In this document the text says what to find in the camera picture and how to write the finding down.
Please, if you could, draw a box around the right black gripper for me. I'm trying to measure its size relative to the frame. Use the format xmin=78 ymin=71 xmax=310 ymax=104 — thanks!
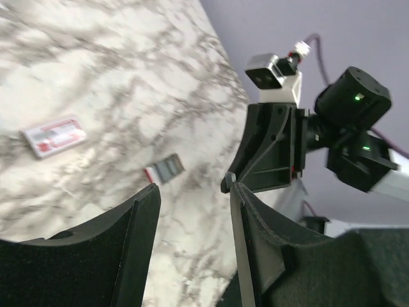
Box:
xmin=228 ymin=102 xmax=309 ymax=193

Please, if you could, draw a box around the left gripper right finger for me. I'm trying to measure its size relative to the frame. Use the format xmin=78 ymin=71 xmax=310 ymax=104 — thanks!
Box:
xmin=230 ymin=183 xmax=408 ymax=306

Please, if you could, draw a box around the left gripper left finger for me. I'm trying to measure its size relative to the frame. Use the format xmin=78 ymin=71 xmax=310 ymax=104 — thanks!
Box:
xmin=1 ymin=184 xmax=160 ymax=306

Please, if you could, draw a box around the staple box with staples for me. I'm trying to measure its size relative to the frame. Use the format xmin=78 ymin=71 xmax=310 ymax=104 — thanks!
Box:
xmin=144 ymin=153 xmax=185 ymax=185

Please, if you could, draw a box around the red white staple box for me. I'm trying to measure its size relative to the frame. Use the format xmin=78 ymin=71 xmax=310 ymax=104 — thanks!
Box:
xmin=21 ymin=115 xmax=87 ymax=159

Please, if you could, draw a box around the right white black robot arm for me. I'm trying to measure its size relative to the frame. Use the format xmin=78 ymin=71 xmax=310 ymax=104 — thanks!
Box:
xmin=220 ymin=66 xmax=408 ymax=200

